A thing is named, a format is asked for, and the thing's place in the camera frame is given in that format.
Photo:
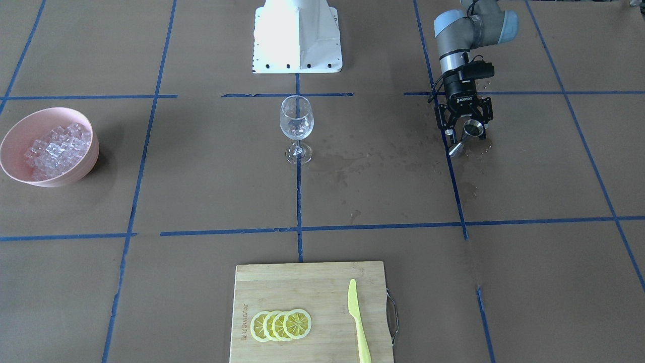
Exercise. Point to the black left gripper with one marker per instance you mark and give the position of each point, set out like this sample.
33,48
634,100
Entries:
459,91

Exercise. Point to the steel double jigger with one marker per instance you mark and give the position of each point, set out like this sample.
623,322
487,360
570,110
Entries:
471,129

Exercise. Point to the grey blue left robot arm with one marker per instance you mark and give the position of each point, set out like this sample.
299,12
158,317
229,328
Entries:
458,32

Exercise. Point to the clear wine glass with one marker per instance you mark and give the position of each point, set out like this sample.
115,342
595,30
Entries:
297,122

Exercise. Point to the pile of clear ice cubes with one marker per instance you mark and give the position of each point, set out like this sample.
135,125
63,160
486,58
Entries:
57,151

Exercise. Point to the bamboo cutting board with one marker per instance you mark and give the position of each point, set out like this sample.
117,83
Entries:
321,289

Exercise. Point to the yellow plastic knife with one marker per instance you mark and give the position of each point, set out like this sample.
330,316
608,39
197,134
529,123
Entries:
364,354

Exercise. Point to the lemon slice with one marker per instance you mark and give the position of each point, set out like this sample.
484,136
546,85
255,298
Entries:
268,326
257,327
297,323
277,327

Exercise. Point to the pink bowl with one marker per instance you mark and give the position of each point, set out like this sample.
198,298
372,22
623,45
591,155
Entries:
22,134

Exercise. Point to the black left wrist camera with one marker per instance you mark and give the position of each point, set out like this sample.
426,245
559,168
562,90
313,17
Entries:
476,70

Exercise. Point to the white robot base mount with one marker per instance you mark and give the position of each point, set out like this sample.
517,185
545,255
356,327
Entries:
296,37

